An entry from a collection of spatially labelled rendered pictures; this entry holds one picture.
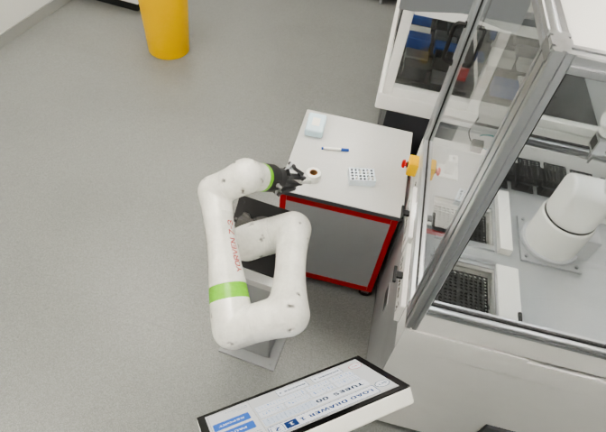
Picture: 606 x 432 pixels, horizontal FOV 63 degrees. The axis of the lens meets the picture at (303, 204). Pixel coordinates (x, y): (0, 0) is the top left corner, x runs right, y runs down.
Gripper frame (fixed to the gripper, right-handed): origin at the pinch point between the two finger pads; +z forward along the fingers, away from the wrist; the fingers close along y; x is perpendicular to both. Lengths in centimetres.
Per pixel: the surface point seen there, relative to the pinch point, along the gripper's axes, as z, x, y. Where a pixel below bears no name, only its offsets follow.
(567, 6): -37, -55, 74
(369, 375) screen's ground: -27, -62, -28
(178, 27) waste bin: 137, 236, 7
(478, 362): 23, -82, -23
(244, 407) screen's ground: -45, -41, -51
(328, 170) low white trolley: 56, 20, -3
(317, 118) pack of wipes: 69, 45, 13
